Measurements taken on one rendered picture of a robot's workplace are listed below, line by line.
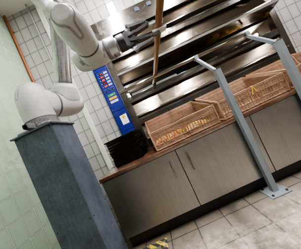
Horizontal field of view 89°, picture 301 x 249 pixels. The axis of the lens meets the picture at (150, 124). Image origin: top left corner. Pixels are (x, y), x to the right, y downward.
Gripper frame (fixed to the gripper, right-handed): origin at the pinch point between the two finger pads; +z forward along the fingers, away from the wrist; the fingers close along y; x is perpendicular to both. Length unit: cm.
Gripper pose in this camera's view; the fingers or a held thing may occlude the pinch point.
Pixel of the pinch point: (157, 26)
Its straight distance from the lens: 83.4
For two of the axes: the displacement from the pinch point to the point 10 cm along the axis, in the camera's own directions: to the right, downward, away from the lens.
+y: 4.2, 9.1, -0.2
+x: -0.2, -0.1, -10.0
